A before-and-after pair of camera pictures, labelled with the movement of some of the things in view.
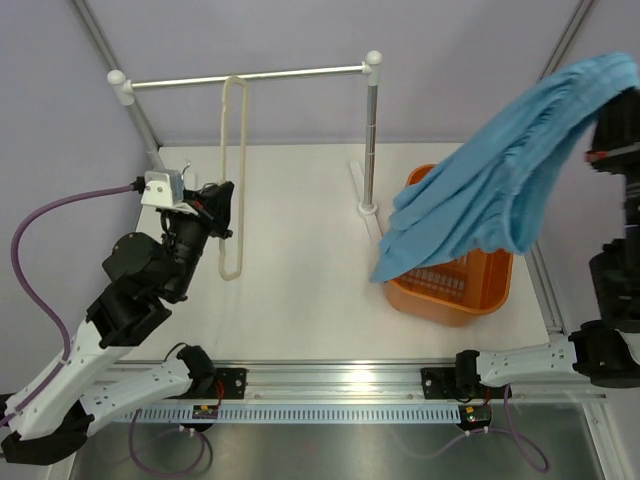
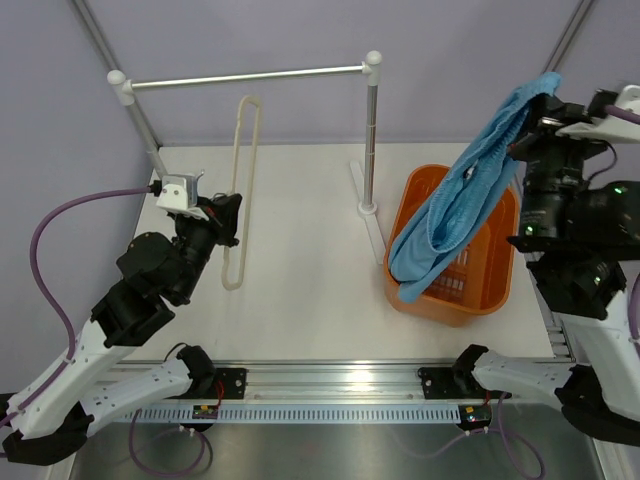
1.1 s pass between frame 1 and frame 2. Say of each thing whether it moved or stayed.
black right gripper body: moved
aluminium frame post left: stayed
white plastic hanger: moved
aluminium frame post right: stayed
